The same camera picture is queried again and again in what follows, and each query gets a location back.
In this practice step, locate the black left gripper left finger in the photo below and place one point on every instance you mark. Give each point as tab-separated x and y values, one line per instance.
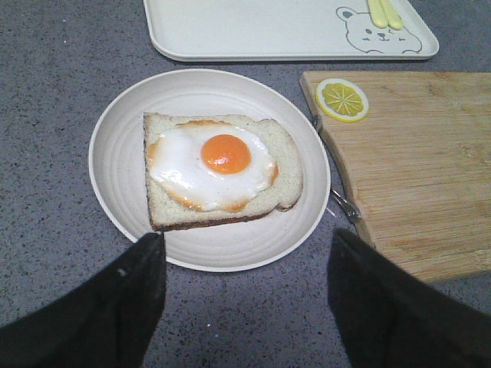
106	322

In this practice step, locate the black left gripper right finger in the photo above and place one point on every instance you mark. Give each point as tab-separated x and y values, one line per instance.
387	318

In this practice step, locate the white round plate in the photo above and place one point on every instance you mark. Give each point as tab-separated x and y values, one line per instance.
117	170

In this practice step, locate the bottom bread slice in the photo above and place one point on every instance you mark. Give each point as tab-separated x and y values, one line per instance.
167	214

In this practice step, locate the white bear tray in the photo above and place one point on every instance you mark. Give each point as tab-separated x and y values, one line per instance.
205	31

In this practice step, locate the wooden cutting board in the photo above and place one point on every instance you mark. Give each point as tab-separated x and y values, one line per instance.
417	166

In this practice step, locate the fried egg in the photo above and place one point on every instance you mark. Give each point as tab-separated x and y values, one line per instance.
208	165

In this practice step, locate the lemon slice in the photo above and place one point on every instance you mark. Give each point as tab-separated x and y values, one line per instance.
342	100

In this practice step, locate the yellow-green plastic knife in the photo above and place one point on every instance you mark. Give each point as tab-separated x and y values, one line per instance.
393	18

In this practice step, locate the yellow-green plastic fork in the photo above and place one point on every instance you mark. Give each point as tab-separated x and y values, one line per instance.
377	13

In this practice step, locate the metal cutting board handle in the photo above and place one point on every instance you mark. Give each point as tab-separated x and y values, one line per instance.
350	209

